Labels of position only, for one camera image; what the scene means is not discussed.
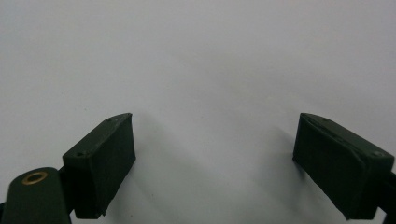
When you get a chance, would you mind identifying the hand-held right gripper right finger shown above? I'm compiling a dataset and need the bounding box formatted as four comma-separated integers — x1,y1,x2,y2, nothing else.
291,112,396,221

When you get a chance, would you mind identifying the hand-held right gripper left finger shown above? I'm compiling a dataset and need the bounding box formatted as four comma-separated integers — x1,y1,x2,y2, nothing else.
62,112,137,220

